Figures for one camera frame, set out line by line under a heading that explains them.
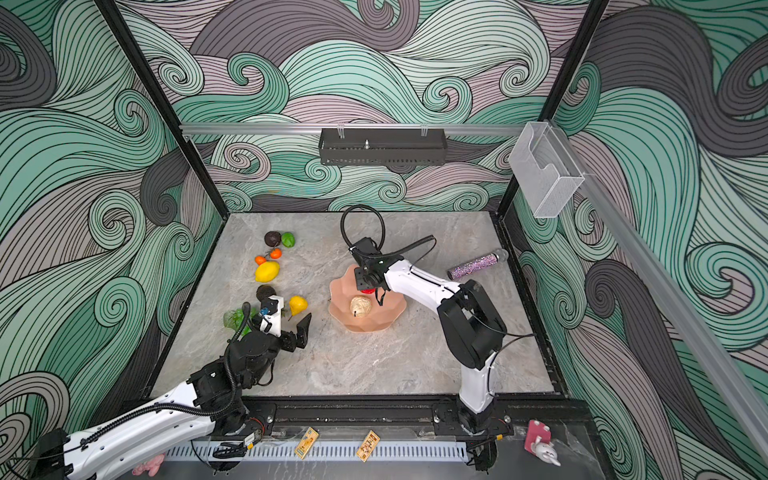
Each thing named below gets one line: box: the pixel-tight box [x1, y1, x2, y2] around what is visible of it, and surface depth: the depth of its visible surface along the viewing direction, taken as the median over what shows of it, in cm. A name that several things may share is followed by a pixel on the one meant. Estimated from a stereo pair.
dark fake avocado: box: [256, 284, 277, 301], surface depth 95 cm
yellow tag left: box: [294, 426, 320, 460], surface depth 71 cm
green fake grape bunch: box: [223, 308, 257, 337], surface depth 90 cm
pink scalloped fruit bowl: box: [329, 264, 407, 332], surface depth 92 cm
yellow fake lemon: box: [254, 261, 281, 283], surface depth 100 cm
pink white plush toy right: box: [524, 419, 561, 467], surface depth 69 cm
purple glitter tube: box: [447, 248, 509, 280], surface depth 103 cm
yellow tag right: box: [356, 430, 381, 463], surface depth 70 cm
